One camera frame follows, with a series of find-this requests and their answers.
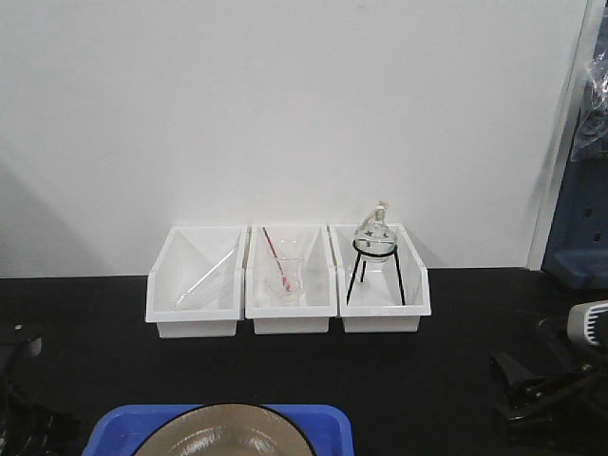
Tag clear plastic bag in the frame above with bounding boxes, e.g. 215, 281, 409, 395
570, 44, 607, 162

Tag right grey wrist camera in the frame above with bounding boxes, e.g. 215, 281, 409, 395
566, 300, 607, 350

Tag left white plastic bin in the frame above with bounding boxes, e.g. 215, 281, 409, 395
145, 226, 248, 338

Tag blue metal rack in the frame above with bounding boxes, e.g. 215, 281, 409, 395
542, 138, 607, 289

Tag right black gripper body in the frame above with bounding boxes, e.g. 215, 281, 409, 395
564, 367, 607, 442

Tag clear glass rod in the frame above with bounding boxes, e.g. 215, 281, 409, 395
174, 248, 236, 310

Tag glass alcohol lamp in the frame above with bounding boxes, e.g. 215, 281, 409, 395
353, 200, 397, 263

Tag blue plastic tray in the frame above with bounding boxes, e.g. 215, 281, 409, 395
83, 404, 355, 456

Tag black wire tripod stand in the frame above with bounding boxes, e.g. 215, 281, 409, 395
346, 240, 406, 306

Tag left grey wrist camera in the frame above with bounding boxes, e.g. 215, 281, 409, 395
1, 322, 44, 357

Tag white plastic bin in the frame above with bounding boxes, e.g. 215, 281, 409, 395
244, 224, 338, 334
145, 226, 248, 338
328, 223, 431, 333

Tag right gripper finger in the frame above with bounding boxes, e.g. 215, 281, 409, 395
493, 389, 576, 423
489, 352, 578, 394

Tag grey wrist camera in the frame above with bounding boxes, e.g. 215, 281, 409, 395
566, 300, 607, 350
1, 322, 44, 357

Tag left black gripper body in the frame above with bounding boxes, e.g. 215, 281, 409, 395
1, 381, 79, 455

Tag clear glass beaker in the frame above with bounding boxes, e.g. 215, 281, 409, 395
265, 257, 304, 298

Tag beige plate with black rim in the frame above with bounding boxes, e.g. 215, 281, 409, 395
134, 404, 316, 455

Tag middle white plastic bin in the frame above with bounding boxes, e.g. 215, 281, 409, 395
244, 224, 338, 334

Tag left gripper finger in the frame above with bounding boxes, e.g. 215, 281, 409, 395
1, 337, 43, 394

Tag right white plastic bin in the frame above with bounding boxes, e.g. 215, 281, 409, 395
328, 223, 431, 333

